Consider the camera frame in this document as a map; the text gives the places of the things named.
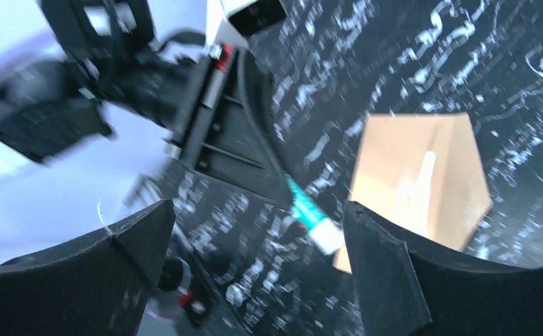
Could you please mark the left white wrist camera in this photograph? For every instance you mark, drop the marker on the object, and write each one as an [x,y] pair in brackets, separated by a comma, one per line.
[234,21]

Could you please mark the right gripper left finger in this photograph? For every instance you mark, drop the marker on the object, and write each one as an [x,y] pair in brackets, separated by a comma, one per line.
[95,284]

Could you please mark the green white glue stick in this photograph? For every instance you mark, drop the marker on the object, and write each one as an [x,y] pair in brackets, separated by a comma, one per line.
[321,229]

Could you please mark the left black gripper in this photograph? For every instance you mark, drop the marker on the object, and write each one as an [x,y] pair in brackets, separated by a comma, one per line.
[218,110]

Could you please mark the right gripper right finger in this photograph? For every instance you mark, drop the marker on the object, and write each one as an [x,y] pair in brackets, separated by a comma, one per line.
[407,284]

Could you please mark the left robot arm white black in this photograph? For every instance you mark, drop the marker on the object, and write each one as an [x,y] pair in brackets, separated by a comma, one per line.
[48,106]

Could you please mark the orange paper envelope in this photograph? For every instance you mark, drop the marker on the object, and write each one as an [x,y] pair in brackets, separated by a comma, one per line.
[423,173]

